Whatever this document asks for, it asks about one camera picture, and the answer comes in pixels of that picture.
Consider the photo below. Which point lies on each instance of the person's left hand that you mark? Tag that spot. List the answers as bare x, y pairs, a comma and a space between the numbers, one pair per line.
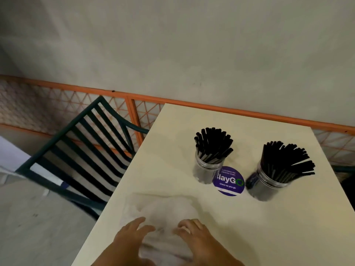
124, 243

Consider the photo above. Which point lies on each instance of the orange mesh fence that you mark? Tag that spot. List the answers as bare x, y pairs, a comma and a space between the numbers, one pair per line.
83, 89

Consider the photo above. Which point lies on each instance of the round purple sticker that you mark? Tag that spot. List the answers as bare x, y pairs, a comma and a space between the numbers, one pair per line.
228, 181

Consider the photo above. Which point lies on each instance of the clear plastic jar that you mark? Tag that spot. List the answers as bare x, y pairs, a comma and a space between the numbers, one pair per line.
263, 186
206, 170

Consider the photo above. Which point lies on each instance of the dark green slatted chair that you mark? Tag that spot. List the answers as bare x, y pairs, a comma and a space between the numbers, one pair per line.
83, 157
345, 177

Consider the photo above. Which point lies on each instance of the black straw bundle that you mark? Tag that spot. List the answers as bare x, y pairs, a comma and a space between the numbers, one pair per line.
285, 160
213, 144

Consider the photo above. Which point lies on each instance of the person's right hand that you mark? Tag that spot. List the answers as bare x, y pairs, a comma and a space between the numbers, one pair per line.
202, 243

